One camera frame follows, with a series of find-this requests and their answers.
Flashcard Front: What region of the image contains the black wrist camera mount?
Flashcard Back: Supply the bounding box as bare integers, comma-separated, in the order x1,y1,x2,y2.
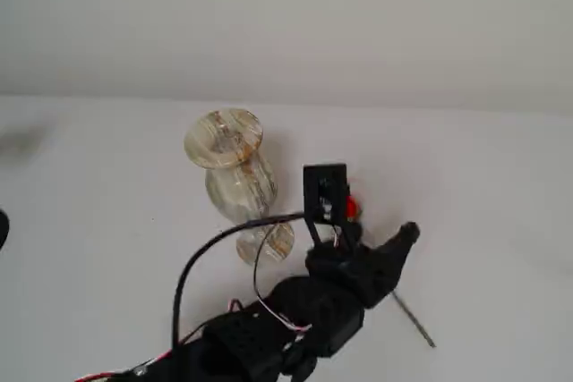
303,162,355,252

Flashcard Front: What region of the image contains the marbled onyx stone vase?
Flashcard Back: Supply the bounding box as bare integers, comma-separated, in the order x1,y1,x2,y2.
183,106,296,266

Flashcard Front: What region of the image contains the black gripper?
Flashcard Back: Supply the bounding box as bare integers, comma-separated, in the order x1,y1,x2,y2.
304,220,422,310

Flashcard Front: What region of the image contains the black round object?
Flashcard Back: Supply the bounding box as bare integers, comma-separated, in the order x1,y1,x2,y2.
0,210,11,250

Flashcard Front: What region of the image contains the red rose with stem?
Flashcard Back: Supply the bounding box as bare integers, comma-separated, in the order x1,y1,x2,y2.
346,195,437,349

